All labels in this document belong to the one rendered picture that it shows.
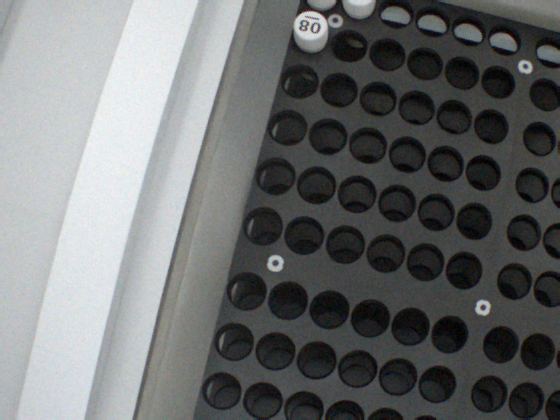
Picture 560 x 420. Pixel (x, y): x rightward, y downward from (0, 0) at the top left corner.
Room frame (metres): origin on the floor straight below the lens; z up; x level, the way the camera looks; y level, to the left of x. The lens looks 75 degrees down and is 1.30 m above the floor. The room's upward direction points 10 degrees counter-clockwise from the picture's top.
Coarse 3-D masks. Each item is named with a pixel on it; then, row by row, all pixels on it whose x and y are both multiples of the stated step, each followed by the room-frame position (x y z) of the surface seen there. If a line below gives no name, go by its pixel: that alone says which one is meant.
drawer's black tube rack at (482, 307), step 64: (320, 64) 0.16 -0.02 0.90; (384, 64) 0.17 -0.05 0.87; (448, 64) 0.15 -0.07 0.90; (512, 64) 0.15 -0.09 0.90; (320, 128) 0.15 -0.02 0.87; (384, 128) 0.13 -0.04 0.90; (448, 128) 0.14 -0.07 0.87; (512, 128) 0.12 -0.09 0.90; (256, 192) 0.12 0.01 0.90; (320, 192) 0.12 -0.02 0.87; (384, 192) 0.11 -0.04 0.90; (448, 192) 0.11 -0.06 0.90; (512, 192) 0.10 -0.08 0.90; (256, 256) 0.09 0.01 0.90; (320, 256) 0.09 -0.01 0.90; (384, 256) 0.09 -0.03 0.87; (448, 256) 0.08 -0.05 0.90; (512, 256) 0.08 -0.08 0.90; (256, 320) 0.07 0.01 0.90; (320, 320) 0.08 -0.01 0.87; (384, 320) 0.07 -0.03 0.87; (448, 320) 0.06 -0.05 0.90; (512, 320) 0.06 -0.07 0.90; (256, 384) 0.05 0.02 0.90; (320, 384) 0.05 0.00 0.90; (384, 384) 0.05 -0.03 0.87; (448, 384) 0.04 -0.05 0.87; (512, 384) 0.03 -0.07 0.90
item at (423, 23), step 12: (384, 12) 0.20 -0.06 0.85; (396, 12) 0.20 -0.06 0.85; (420, 24) 0.19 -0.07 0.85; (432, 24) 0.19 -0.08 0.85; (444, 24) 0.19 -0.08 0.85; (468, 36) 0.18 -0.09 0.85; (480, 36) 0.18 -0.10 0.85; (492, 36) 0.18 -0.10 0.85; (504, 48) 0.18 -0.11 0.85; (516, 48) 0.18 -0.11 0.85; (552, 60) 0.17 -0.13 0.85
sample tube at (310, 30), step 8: (304, 16) 0.17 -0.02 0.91; (312, 16) 0.17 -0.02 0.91; (320, 16) 0.17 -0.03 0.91; (296, 24) 0.17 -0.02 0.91; (304, 24) 0.17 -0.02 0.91; (312, 24) 0.17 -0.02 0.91; (320, 24) 0.17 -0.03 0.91; (296, 32) 0.17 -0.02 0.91; (304, 32) 0.17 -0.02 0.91; (312, 32) 0.17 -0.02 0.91; (320, 32) 0.17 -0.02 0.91; (296, 40) 0.17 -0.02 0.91; (304, 40) 0.17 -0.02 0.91; (312, 40) 0.17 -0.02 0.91; (320, 40) 0.17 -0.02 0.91; (304, 48) 0.17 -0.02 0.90; (312, 48) 0.16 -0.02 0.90; (320, 48) 0.17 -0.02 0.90; (312, 80) 0.17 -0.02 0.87
